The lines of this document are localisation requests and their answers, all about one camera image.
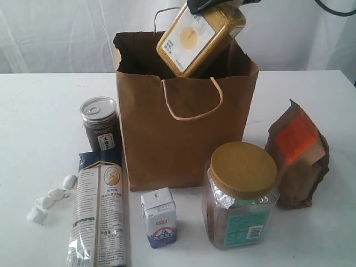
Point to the yellow grain bottle white cap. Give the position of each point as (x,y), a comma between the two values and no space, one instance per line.
(194,40)

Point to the dark tea can silver lid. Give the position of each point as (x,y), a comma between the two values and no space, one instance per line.
(100,120)

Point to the clear jar yellow lid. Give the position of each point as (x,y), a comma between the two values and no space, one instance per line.
(239,194)

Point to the white marshmallow bottom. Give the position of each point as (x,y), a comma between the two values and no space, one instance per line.
(36,216)

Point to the brown paper bag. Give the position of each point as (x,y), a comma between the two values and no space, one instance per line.
(171,125)

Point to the long pasta packet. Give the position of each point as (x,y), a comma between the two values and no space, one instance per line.
(97,235)

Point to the white marshmallow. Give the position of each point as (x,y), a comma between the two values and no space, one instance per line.
(36,216)
(44,202)
(69,182)
(56,194)

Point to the brown pouch orange label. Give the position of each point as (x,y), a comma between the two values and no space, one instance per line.
(301,154)

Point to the white backdrop curtain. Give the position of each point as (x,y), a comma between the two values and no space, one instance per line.
(76,36)

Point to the small white blue milk carton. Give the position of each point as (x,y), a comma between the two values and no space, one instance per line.
(159,214)

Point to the white marshmallow top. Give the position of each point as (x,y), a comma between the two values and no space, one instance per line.
(69,182)

